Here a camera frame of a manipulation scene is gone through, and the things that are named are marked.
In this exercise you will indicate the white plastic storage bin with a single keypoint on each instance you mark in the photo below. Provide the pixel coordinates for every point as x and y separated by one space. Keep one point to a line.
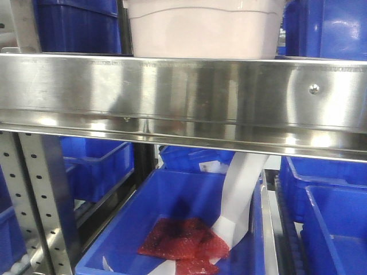
205 29

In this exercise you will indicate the blue bin behind centre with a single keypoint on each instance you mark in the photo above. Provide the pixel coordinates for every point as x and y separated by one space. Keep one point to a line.
196 159

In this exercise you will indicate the blue bin lower left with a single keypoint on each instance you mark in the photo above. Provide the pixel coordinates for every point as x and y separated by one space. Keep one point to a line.
95 166

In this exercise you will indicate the blue bin lower right rear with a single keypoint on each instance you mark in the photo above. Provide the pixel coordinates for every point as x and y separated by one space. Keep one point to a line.
298 173

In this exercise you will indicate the stainless steel shelf beam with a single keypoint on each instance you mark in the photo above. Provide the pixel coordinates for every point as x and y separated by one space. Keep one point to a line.
295 106

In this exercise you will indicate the blue bin upper left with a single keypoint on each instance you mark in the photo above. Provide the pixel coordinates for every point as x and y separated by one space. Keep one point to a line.
78 26

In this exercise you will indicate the blue bin lower right front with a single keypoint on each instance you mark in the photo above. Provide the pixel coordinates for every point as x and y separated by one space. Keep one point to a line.
334 230

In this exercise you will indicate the blue bin upper right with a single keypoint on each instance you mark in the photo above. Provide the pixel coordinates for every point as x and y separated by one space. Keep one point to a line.
326 29

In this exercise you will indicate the white paper strip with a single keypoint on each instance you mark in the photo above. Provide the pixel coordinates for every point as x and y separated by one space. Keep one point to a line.
232 209

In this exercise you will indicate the perforated shelf upright post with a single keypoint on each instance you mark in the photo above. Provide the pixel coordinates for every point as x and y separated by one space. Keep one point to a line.
36 179

